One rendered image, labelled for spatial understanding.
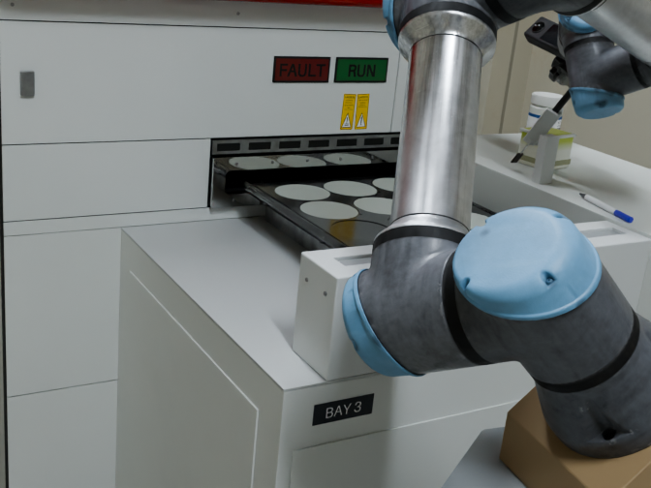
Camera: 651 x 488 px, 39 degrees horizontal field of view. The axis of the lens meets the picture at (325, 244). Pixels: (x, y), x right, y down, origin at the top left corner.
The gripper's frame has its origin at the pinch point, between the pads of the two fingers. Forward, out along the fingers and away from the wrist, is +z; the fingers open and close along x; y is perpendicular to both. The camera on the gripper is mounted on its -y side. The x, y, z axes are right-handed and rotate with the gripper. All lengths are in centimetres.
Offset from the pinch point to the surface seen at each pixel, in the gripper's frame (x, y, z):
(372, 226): -46, 1, -24
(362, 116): -32.3, -22.4, 0.0
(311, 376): -65, 18, -56
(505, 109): 32, -59, 218
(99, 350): -97, -20, -14
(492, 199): -26.6, 7.8, -2.9
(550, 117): -11.1, 6.5, -14.1
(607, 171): -6.4, 17.2, 7.0
